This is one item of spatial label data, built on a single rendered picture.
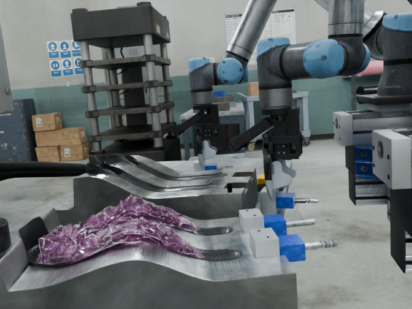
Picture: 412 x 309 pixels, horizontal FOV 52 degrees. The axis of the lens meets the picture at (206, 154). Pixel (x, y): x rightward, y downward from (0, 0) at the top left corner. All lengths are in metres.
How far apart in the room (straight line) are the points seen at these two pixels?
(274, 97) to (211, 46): 6.53
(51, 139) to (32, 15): 2.18
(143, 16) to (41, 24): 3.57
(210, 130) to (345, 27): 0.61
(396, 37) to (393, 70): 0.09
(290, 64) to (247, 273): 0.47
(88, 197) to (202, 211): 0.26
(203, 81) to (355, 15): 0.57
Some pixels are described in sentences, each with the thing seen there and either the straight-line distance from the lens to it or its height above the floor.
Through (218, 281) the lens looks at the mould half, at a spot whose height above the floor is 0.85.
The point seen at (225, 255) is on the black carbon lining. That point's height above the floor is 0.85.
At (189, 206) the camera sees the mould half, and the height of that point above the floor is 0.86.
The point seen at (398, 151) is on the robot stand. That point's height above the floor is 0.97.
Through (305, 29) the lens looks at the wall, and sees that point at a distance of 7.56.
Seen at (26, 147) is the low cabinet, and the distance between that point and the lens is 7.86.
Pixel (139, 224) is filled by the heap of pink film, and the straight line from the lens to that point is 0.63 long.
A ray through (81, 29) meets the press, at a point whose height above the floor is 1.82.
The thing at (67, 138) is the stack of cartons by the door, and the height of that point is 0.39.
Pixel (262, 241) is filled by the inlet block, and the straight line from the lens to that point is 0.64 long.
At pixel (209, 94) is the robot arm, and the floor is 1.08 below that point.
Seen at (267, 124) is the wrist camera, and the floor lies 1.01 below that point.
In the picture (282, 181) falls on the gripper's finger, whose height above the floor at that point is 0.88.
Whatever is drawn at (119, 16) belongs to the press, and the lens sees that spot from 5.00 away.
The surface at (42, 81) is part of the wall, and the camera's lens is 8.19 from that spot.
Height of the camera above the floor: 1.11
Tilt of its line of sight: 9 degrees down
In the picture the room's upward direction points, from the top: 5 degrees counter-clockwise
